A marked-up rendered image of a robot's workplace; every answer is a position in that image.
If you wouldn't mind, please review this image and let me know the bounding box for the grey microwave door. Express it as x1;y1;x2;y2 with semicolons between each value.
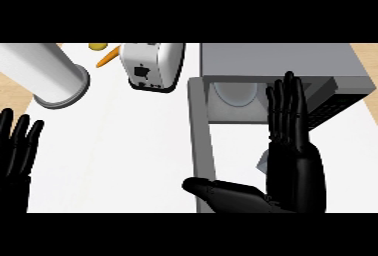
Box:
185;76;218;214

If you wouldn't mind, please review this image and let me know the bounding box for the orange carrot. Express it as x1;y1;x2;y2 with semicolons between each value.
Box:
94;45;122;69

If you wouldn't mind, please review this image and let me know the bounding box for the white toaster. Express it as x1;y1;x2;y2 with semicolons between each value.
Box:
118;43;185;94

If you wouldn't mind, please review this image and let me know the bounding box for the grey microwave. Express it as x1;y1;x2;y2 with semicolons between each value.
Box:
199;43;378;131

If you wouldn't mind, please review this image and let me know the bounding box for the white paper towel roll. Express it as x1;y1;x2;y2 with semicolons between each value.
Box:
0;43;91;110

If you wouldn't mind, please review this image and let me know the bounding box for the glass microwave turntable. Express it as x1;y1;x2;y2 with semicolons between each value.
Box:
212;82;259;108

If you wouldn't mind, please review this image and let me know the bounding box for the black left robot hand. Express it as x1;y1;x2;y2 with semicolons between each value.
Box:
0;107;45;214

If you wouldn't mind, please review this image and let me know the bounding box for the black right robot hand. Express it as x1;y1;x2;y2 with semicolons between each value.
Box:
181;70;327;214

